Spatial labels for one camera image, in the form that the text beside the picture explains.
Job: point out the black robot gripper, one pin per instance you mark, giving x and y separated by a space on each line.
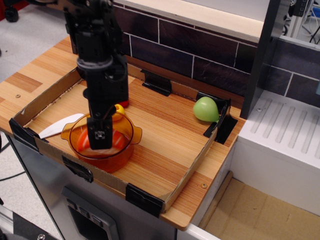
106 74

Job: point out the salmon nigiri sushi toy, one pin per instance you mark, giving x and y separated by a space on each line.
110 146

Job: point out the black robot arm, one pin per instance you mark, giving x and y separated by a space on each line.
93 16

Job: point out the orange transparent plastic pot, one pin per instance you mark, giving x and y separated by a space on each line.
119 122

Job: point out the cardboard fence with black tape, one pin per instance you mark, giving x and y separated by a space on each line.
160 157

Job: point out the red toy strawberry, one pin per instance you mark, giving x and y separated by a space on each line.
124 104

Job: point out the grey toy oven front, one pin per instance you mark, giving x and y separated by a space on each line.
86 211

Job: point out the green toy pear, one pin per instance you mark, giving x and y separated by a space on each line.
205 109

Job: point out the white toy sink drainboard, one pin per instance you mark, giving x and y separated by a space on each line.
278 151

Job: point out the yellow handled white toy knife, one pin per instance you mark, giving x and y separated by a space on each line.
57 127

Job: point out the dark grey vertical post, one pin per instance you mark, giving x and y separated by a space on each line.
272 30

